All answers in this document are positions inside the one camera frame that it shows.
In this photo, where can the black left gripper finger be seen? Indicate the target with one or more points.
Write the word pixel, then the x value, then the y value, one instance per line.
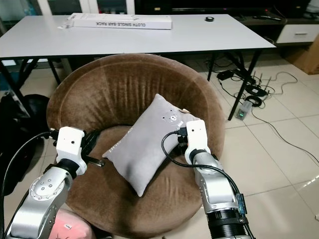
pixel 95 161

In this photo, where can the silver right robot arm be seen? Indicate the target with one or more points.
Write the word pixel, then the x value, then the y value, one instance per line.
pixel 219 194

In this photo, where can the grey rectangular pillow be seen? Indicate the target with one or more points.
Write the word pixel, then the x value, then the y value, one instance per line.
pixel 144 149

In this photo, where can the brown round velvet sofa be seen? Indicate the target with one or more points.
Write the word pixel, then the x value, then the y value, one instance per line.
pixel 114 84

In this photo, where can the grey device with green light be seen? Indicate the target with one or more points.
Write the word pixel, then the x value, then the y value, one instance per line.
pixel 244 111

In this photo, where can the black bag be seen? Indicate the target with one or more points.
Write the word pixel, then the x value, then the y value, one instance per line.
pixel 20 139

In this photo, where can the black power adapter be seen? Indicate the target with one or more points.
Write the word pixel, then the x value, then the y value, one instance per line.
pixel 225 75

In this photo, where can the white table with black legs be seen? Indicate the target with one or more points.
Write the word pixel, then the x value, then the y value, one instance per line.
pixel 129 42

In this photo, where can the small clear plastic bag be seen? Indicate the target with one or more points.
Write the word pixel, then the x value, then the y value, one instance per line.
pixel 65 25

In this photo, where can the black tape roll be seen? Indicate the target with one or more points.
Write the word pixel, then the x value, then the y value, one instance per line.
pixel 209 19

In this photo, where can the long white cardboard box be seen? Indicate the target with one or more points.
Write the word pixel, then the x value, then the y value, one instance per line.
pixel 122 21

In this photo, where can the white glass door cabinet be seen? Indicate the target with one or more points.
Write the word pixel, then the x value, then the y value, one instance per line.
pixel 87 5

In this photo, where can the brown cardboard box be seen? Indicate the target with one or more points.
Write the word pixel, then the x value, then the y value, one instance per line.
pixel 308 59

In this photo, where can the white drawer cabinet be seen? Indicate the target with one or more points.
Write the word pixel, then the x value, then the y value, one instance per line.
pixel 299 34

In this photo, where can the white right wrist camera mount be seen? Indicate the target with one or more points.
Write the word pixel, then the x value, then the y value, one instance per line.
pixel 197 137

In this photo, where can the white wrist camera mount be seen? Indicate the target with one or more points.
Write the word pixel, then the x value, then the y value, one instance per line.
pixel 71 144
pixel 197 137

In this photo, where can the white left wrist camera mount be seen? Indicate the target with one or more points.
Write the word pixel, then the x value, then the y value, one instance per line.
pixel 71 144

